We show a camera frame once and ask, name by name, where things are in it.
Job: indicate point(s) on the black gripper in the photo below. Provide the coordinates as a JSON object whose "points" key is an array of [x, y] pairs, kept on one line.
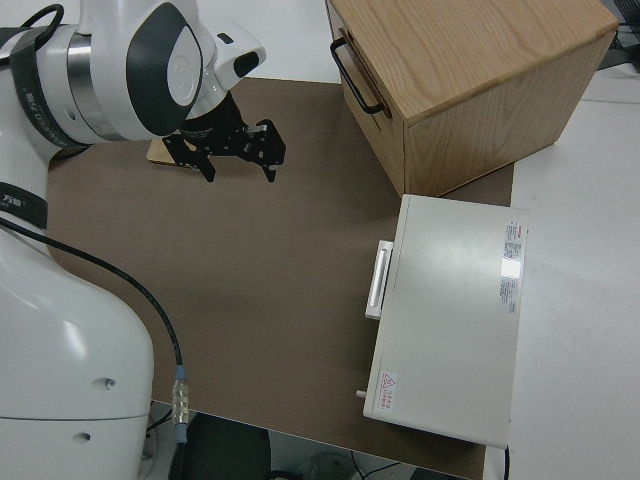
{"points": [[240, 142]]}

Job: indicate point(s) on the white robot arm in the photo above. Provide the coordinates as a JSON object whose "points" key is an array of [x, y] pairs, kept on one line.
{"points": [[75, 325]]}

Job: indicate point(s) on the wooden mug tree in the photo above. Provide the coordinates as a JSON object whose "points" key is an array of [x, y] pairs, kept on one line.
{"points": [[157, 152]]}

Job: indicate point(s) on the brown table mat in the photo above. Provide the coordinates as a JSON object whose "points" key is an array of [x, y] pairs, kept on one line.
{"points": [[275, 275]]}

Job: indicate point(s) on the white oven knob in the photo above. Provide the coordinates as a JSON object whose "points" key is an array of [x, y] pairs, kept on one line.
{"points": [[359, 393]]}

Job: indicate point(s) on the wooden drawer cabinet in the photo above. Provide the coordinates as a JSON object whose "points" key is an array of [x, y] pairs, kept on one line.
{"points": [[475, 75]]}

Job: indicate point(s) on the white toaster oven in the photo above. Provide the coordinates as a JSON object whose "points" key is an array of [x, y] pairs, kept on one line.
{"points": [[450, 325]]}

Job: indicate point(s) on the black bulky equipment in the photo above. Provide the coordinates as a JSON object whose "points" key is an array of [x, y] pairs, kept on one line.
{"points": [[225, 450]]}

